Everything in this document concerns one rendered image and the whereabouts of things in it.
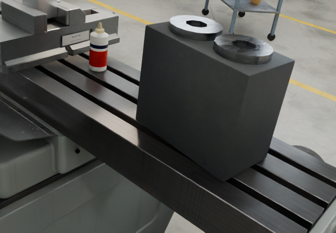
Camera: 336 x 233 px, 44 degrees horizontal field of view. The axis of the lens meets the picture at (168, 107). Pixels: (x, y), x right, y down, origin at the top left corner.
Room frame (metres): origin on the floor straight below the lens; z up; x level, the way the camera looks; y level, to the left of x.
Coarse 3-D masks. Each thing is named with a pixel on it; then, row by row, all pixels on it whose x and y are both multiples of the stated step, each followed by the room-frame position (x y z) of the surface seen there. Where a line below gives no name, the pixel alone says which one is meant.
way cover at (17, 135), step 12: (0, 96) 0.80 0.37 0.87; (0, 108) 0.74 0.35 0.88; (12, 108) 0.76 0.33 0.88; (0, 120) 0.68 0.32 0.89; (12, 120) 0.70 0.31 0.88; (24, 120) 0.72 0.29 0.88; (36, 120) 0.73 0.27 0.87; (0, 132) 0.61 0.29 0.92; (12, 132) 0.65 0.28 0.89; (24, 132) 0.66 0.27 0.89; (36, 132) 0.68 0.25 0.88; (48, 132) 0.69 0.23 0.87
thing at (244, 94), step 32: (160, 32) 0.64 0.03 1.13; (192, 32) 0.63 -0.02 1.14; (224, 32) 0.69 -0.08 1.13; (160, 64) 0.64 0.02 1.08; (192, 64) 0.59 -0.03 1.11; (224, 64) 0.55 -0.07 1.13; (256, 64) 0.56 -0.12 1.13; (288, 64) 0.59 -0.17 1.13; (160, 96) 0.63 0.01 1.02; (192, 96) 0.58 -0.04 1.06; (224, 96) 0.54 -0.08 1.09; (256, 96) 0.54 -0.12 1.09; (160, 128) 0.62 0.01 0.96; (192, 128) 0.57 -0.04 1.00; (224, 128) 0.53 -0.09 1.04; (256, 128) 0.56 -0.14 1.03; (224, 160) 0.52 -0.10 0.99; (256, 160) 0.58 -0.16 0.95
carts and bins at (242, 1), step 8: (208, 0) 4.73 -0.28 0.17; (224, 0) 4.28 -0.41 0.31; (232, 0) 4.33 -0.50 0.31; (240, 0) 4.38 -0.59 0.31; (248, 0) 4.43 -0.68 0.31; (256, 0) 4.32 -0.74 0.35; (280, 0) 4.16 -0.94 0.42; (232, 8) 4.05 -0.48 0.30; (240, 8) 4.06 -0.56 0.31; (248, 8) 4.10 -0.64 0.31; (256, 8) 4.15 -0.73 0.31; (264, 8) 4.20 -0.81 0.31; (272, 8) 4.24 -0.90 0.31; (280, 8) 4.17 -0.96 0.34; (232, 16) 4.02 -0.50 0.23; (240, 16) 4.88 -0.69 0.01; (232, 24) 4.01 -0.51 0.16; (272, 24) 4.18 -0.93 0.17; (232, 32) 4.02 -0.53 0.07; (272, 32) 4.16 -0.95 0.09
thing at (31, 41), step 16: (16, 0) 0.94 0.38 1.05; (16, 16) 0.88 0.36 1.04; (32, 16) 0.85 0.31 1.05; (96, 16) 1.03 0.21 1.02; (112, 16) 1.05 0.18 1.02; (0, 32) 0.83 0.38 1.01; (16, 32) 0.85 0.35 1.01; (32, 32) 0.85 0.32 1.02; (48, 32) 0.88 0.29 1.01; (64, 32) 0.92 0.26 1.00; (80, 32) 0.96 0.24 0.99; (112, 32) 1.05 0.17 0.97; (0, 48) 0.78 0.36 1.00; (16, 48) 0.81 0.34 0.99; (32, 48) 0.85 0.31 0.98; (48, 48) 0.88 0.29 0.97; (64, 48) 0.91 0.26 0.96; (80, 48) 0.94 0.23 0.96; (0, 64) 0.78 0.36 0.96; (16, 64) 0.80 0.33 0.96; (32, 64) 0.83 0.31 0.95
